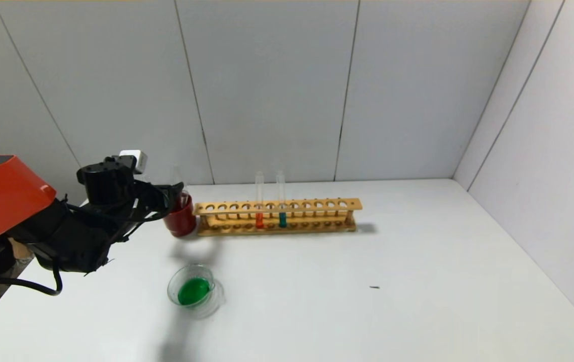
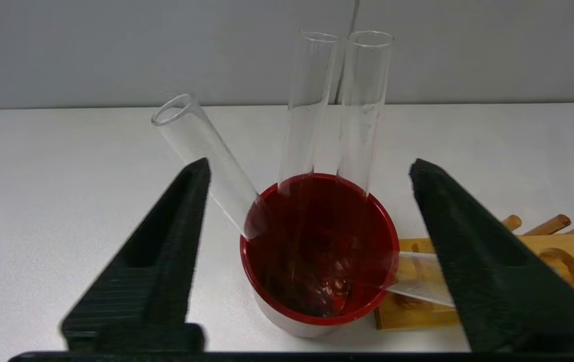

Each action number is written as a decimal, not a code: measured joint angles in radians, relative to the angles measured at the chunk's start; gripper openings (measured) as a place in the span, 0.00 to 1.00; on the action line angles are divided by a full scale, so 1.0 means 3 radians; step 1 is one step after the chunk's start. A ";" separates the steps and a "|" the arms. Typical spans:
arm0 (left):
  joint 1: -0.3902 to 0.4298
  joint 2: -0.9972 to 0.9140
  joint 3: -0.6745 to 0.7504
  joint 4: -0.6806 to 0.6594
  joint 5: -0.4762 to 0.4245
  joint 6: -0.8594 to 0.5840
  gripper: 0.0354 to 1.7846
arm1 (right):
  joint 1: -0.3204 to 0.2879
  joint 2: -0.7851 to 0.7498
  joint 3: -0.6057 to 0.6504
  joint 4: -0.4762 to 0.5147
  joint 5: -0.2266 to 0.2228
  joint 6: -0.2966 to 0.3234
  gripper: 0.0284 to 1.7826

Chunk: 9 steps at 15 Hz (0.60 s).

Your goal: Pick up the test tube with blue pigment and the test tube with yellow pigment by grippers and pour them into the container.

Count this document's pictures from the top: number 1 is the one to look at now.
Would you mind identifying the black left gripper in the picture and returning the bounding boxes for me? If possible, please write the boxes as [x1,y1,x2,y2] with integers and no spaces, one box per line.
[133,182,184,222]

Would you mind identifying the test tube with orange pigment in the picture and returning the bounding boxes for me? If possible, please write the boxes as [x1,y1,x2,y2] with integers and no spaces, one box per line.
[254,171,265,229]

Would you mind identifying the test tube with teal pigment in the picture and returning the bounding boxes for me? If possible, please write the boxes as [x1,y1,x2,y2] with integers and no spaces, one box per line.
[276,171,288,228]

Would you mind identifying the wooden test tube rack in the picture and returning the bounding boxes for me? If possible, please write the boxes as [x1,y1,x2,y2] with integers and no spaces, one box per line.
[192,198,363,237]

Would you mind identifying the dark red cup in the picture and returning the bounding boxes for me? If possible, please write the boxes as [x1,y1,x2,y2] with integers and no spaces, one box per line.
[163,194,198,237]

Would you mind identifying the clear glass beaker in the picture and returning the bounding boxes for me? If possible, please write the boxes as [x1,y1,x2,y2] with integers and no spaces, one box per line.
[168,263,224,320]

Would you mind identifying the white grey wrist camera box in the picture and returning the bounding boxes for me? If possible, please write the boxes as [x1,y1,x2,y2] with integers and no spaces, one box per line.
[119,150,148,174]

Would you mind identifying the thick black cable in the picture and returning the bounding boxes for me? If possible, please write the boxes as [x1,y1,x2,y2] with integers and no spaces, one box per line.
[0,266,63,296]

